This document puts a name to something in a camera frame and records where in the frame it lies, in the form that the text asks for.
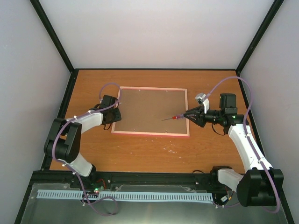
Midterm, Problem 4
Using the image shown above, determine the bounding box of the purple red screwdriver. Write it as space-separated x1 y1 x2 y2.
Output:
162 114 185 121

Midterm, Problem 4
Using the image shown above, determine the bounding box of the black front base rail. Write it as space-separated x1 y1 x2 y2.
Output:
29 170 237 193

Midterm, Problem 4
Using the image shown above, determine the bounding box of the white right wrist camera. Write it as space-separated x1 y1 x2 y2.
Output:
195 93 210 114

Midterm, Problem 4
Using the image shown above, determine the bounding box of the black table edge rail back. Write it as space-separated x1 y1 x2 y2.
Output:
76 68 236 71

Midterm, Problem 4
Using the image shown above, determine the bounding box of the grey metal front plate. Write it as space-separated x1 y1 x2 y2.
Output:
18 184 287 224

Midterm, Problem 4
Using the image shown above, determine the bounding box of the light blue slotted cable duct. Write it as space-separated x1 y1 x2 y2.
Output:
36 189 213 203

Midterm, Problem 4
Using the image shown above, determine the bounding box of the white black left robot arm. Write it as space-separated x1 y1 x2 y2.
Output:
44 95 121 188

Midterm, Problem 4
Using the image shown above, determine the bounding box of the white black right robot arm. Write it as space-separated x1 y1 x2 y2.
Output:
183 93 284 207

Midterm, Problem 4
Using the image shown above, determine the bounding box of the pink picture frame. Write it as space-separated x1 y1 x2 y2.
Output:
111 86 190 137

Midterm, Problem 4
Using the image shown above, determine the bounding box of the black enclosure post right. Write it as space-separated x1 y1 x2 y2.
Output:
235 0 284 76

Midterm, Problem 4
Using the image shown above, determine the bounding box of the black table edge rail left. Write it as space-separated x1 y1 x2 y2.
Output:
41 69 79 171

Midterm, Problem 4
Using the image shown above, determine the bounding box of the black enclosure post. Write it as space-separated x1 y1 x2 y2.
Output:
30 0 75 73
235 0 284 76

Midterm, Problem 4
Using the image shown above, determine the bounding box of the black enclosure post left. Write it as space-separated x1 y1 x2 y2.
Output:
30 0 75 73

